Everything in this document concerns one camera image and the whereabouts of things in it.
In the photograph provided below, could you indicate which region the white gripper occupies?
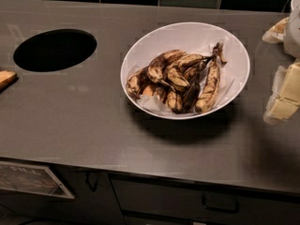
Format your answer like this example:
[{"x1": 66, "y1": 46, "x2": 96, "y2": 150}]
[{"x1": 262, "y1": 8, "x2": 300, "y2": 125}]

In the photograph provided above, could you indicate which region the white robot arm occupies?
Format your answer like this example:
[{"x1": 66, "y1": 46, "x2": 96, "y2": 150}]
[{"x1": 262, "y1": 0, "x2": 300, "y2": 125}]

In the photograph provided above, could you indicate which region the spotted banana right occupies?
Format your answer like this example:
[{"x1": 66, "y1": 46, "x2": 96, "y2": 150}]
[{"x1": 195, "y1": 61, "x2": 220, "y2": 113}]

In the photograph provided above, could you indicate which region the spotted banana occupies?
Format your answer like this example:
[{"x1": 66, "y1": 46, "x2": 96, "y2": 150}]
[
  {"x1": 167, "y1": 53, "x2": 213, "y2": 90},
  {"x1": 147, "y1": 50, "x2": 186, "y2": 83},
  {"x1": 126, "y1": 67, "x2": 149, "y2": 99},
  {"x1": 195, "y1": 61, "x2": 220, "y2": 113}
]

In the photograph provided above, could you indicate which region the spotted banana middle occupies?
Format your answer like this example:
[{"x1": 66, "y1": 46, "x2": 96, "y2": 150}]
[{"x1": 167, "y1": 53, "x2": 213, "y2": 90}]

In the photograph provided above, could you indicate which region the dark banana bottom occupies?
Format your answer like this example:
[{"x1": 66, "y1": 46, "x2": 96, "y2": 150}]
[{"x1": 166, "y1": 90, "x2": 182, "y2": 113}]

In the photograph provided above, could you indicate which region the spotted banana top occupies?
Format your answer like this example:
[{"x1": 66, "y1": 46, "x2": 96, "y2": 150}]
[{"x1": 147, "y1": 50, "x2": 186, "y2": 83}]

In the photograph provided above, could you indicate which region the spotted banana left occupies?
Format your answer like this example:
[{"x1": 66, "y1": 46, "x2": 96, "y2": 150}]
[{"x1": 126, "y1": 67, "x2": 149, "y2": 99}]

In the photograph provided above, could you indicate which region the round counter waste hole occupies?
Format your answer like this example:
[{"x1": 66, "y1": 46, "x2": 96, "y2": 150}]
[{"x1": 13, "y1": 29, "x2": 98, "y2": 72}]

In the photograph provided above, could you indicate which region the framed sign on cabinet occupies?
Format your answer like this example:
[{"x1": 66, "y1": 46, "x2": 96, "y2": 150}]
[{"x1": 0, "y1": 161, "x2": 75, "y2": 199}]

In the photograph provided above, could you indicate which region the wooden board edge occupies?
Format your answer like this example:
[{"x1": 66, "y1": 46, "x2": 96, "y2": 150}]
[{"x1": 0, "y1": 70, "x2": 17, "y2": 91}]

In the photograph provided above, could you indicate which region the black drawer handle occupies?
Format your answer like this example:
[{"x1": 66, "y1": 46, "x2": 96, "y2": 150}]
[{"x1": 202, "y1": 194, "x2": 239, "y2": 214}]

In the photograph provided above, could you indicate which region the black cabinet handle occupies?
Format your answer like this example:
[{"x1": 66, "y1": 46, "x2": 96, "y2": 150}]
[{"x1": 85, "y1": 172, "x2": 99, "y2": 193}]

